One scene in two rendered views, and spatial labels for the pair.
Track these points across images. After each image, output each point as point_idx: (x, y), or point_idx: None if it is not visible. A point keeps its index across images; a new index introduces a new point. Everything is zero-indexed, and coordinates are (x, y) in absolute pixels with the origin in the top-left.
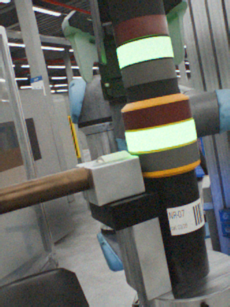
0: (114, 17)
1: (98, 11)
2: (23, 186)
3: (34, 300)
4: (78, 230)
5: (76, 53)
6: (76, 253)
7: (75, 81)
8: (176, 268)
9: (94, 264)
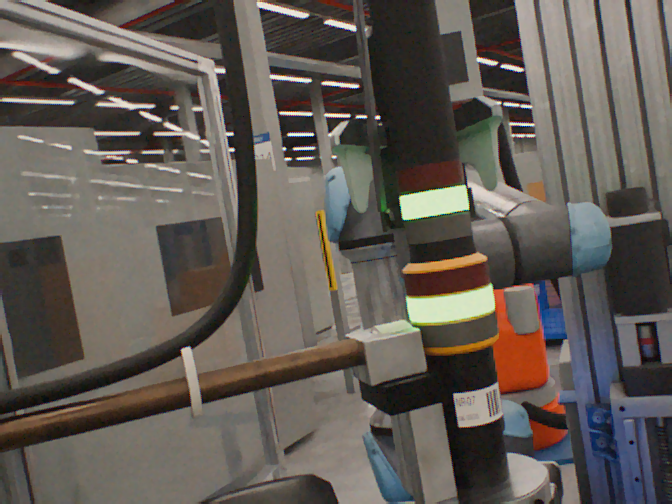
0: (398, 161)
1: (378, 147)
2: (286, 359)
3: None
4: (326, 430)
5: (347, 174)
6: (320, 475)
7: (337, 172)
8: (464, 469)
9: (355, 499)
